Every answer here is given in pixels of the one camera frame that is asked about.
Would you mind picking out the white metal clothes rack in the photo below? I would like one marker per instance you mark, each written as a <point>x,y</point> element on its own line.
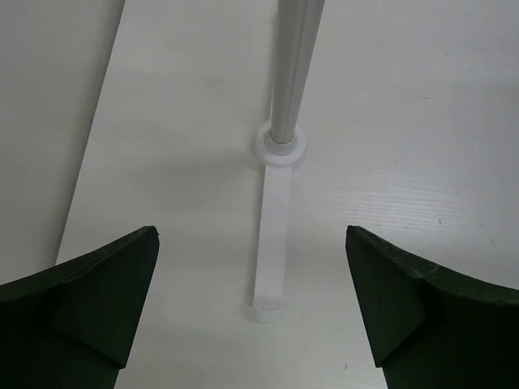
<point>280,146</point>

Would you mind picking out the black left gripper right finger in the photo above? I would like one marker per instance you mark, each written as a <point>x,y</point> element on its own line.
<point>429,326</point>

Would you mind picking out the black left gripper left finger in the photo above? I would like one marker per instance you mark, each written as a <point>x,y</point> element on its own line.
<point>73,325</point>

